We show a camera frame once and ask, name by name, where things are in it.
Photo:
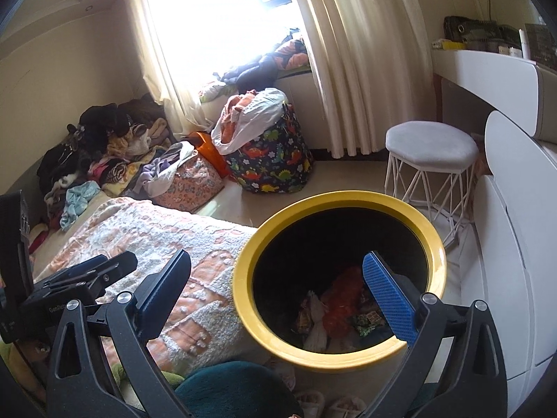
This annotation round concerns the white rounded cabinet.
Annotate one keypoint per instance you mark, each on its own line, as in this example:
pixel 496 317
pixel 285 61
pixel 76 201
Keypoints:
pixel 513 226

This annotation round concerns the teal cushion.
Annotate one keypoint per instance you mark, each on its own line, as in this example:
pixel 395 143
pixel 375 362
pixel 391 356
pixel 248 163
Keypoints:
pixel 235 392

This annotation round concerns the grey bed headboard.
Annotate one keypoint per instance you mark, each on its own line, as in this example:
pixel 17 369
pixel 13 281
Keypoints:
pixel 26 178

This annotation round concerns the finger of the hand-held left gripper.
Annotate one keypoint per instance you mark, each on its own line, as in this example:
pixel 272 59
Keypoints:
pixel 117 268
pixel 93 263

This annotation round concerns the pink patterned fabric bag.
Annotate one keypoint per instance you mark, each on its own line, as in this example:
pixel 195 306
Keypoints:
pixel 196 183

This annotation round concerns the light blue cloth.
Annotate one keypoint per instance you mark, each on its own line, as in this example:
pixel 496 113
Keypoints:
pixel 78 200

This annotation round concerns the orange towel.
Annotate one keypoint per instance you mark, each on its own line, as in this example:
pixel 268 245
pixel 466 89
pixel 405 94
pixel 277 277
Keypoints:
pixel 235 111

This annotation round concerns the window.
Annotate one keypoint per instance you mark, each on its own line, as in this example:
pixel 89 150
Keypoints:
pixel 217 8

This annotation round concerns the dinosaur print laundry bag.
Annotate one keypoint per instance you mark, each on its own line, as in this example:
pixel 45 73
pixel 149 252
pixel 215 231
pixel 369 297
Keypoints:
pixel 278 161

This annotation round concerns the peach patterned blanket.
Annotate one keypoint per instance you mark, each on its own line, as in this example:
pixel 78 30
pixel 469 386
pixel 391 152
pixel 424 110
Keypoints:
pixel 182 248

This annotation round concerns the yellow box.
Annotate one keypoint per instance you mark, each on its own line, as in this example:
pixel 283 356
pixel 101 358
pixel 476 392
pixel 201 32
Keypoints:
pixel 450 45

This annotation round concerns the yellow rimmed trash bin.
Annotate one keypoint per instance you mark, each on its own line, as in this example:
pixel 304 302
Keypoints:
pixel 248 278

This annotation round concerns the white vanity desk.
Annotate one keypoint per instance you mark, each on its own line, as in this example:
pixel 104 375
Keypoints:
pixel 491 69

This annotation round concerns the purple patterned snack wrapper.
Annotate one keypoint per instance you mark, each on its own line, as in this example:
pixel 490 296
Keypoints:
pixel 367 322

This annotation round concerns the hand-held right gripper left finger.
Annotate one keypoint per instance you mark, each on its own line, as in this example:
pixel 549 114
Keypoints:
pixel 161 289

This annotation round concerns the white grey garment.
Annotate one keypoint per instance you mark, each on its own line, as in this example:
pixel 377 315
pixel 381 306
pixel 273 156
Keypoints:
pixel 165 178

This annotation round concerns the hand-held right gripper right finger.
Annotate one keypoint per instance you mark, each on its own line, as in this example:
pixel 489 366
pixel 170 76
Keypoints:
pixel 389 296

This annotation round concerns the orange bag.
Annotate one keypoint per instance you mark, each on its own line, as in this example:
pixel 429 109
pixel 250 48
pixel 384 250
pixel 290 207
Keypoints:
pixel 209 148

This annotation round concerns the wide cream curtain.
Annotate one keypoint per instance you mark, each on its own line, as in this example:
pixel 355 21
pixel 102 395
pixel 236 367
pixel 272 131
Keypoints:
pixel 357 52

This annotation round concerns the pile of clothes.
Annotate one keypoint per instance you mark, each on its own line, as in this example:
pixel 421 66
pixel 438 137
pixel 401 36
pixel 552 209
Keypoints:
pixel 104 126

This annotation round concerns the narrow cream curtain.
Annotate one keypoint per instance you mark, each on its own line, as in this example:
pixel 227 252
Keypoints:
pixel 161 74

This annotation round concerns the green plush cloth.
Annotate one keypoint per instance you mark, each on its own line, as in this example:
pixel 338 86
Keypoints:
pixel 165 376

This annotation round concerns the clothes on window sill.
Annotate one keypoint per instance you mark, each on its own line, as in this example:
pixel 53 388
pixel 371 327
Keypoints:
pixel 261 67

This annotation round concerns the dark handbag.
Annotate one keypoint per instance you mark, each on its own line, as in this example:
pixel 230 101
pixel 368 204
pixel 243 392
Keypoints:
pixel 474 30

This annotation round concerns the red white cloth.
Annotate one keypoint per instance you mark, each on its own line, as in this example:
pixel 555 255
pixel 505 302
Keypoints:
pixel 39 239

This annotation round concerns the white round stool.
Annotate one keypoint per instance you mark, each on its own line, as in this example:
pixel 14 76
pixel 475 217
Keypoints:
pixel 431 143

